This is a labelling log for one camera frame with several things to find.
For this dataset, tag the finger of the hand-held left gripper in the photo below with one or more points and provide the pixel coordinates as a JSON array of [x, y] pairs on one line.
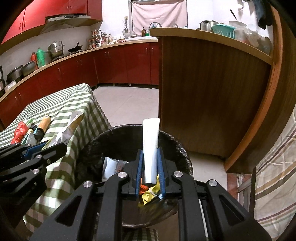
[[34, 150], [55, 150]]

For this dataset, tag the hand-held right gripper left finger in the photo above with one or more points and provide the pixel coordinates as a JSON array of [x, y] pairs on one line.
[[139, 166]]

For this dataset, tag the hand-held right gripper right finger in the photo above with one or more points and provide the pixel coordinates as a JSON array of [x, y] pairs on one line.
[[161, 169]]

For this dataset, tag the dark bottle with green label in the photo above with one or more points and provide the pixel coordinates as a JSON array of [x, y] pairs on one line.
[[31, 133]]

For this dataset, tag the white tube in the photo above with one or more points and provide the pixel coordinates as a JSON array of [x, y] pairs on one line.
[[150, 148]]

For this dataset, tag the red plastic bag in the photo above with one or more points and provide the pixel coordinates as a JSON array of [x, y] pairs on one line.
[[19, 132]]

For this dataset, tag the orange-brown bottle with black cap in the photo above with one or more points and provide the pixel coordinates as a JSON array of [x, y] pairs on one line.
[[42, 127]]

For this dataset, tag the yellow wrapper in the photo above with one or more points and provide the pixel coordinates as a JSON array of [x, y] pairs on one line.
[[150, 192]]

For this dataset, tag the light blue printed tube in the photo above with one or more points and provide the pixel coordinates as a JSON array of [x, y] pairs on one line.
[[113, 168]]

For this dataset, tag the bin with black liner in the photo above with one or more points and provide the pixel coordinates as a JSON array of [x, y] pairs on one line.
[[129, 139]]

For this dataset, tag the green checkered tablecloth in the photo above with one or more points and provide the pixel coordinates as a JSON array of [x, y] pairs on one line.
[[69, 99]]

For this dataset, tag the silver rice cooker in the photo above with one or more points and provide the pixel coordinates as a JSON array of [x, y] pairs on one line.
[[1, 83]]

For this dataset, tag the black electric cooker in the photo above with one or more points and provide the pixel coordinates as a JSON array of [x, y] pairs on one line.
[[15, 74]]

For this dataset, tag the grey metal basin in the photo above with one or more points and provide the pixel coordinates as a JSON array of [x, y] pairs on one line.
[[29, 68]]

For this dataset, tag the brown wooden counter cabinet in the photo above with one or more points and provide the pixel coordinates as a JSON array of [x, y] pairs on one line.
[[208, 92]]

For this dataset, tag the red thermos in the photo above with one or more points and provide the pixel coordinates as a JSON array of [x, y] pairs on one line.
[[34, 58]]

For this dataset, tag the green thermos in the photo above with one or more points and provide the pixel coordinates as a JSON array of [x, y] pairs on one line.
[[41, 58]]

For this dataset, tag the steel steamer pot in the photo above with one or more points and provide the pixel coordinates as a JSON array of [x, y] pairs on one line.
[[55, 48]]

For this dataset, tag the black wok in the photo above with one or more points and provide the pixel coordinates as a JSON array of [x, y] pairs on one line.
[[75, 49]]

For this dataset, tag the red base cabinets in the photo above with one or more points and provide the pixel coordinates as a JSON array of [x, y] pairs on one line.
[[120, 62]]

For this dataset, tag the rack of condiment bottles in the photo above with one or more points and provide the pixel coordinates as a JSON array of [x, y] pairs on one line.
[[97, 41]]

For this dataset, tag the striped curtain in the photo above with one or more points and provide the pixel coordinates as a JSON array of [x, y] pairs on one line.
[[277, 185]]

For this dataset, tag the range hood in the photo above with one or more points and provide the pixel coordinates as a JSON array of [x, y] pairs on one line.
[[67, 23]]

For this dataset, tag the brown glass bottle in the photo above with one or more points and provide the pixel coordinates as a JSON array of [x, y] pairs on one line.
[[143, 32]]

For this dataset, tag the tall chrome faucet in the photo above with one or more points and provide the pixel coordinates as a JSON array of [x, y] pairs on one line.
[[155, 23]]

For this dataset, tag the steel kettle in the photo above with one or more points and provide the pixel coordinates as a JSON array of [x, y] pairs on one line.
[[208, 25]]

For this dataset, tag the teal plastic colander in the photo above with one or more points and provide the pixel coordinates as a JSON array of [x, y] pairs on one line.
[[224, 31]]

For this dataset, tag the pink cloth curtain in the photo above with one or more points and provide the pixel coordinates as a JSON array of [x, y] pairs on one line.
[[159, 14]]

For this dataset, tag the clear plastic containers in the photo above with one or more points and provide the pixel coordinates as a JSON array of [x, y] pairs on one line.
[[254, 39]]

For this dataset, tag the white pot with ladle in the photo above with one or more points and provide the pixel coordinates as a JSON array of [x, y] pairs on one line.
[[238, 24]]

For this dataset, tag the dark hanging cloth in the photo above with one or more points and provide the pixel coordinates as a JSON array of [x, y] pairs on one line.
[[261, 11]]

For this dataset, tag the red wall cabinets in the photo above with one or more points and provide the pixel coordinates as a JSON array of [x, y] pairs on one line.
[[34, 16]]

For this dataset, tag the wooden door frame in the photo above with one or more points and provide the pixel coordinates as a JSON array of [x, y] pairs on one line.
[[277, 92]]

